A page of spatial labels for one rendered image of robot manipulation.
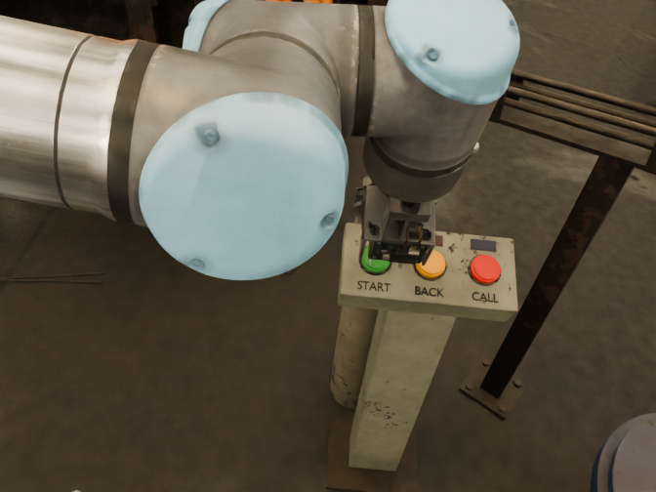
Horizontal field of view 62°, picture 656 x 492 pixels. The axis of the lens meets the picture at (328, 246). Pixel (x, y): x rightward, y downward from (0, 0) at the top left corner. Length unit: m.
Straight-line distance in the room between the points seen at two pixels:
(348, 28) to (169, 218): 0.19
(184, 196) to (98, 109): 0.05
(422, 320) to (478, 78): 0.49
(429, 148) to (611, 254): 1.51
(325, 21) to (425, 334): 0.55
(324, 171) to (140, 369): 1.18
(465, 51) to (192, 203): 0.20
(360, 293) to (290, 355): 0.65
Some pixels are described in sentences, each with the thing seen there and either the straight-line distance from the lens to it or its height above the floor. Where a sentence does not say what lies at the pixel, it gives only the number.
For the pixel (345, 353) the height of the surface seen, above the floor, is 0.20.
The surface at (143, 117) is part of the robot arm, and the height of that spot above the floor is 1.01.
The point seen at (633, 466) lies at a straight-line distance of 0.91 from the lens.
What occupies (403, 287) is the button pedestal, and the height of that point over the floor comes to 0.59.
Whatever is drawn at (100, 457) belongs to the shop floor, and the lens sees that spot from 1.30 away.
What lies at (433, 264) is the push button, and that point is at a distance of 0.76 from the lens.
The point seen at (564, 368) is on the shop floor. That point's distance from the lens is 1.52.
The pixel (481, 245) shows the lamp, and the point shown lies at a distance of 0.80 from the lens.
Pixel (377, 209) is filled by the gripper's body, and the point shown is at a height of 0.78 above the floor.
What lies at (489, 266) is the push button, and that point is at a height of 0.61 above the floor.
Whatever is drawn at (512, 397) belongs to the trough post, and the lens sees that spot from 1.41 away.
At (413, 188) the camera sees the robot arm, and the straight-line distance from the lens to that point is 0.46.
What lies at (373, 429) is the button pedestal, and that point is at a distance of 1.08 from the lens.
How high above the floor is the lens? 1.14
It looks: 45 degrees down
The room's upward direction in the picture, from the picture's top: 6 degrees clockwise
